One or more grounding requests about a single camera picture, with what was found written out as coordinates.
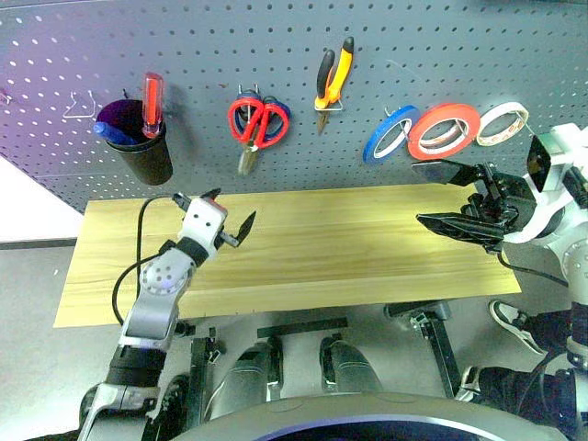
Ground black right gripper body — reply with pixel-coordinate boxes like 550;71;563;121
461;162;537;236

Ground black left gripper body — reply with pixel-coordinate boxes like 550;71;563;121
172;191;241;250

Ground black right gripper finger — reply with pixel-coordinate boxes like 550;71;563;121
415;211;506;253
411;158;481;187

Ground red tape roll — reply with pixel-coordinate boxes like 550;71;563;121
406;102;481;161

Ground blue tape roll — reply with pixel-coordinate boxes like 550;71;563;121
361;104;422;165

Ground white tape roll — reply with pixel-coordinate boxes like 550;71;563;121
476;102;530;147

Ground grey perforated pegboard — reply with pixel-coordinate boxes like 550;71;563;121
0;0;588;216

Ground black pen cup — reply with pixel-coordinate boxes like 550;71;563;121
96;98;175;187

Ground metal double scissors hook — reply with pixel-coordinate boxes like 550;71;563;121
237;84;262;116

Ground black and white sneaker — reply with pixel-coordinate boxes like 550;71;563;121
488;298;548;356
453;365;484;403

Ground blue marker pen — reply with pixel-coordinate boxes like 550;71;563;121
93;121;139;147

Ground dark rounded shape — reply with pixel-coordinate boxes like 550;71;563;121
209;338;282;419
319;336;383;397

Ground orange and black pliers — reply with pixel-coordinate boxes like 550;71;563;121
314;36;356;135

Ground grey rounded robot torso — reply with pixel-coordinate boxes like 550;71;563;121
172;389;573;441

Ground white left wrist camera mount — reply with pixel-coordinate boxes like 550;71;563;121
180;195;230;254

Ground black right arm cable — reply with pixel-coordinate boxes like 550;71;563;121
495;250;573;288

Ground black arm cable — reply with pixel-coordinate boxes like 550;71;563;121
111;195;179;325
495;250;573;288

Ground red handled scissors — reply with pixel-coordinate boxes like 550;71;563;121
227;97;291;178

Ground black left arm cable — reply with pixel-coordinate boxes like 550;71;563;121
111;195;179;325

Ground red handled screwdriver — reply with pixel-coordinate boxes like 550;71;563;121
141;72;165;139

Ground blue handled scissors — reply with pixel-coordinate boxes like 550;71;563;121
232;91;292;139

